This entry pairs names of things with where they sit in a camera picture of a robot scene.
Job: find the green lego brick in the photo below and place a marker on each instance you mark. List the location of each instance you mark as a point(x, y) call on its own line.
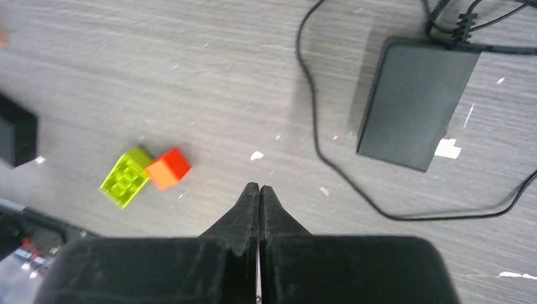
point(127, 177)

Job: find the black power adapter with cord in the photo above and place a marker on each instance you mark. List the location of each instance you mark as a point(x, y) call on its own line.
point(417, 87)

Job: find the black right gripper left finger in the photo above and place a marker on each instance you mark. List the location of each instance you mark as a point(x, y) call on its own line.
point(239, 230)

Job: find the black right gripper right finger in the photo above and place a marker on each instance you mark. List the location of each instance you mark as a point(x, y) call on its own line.
point(274, 220)

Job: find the orange-red cube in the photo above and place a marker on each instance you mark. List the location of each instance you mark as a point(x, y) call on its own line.
point(168, 169)

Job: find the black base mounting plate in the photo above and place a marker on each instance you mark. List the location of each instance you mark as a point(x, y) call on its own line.
point(37, 234)

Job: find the black network switch box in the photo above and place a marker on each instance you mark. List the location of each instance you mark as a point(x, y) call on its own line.
point(19, 130)

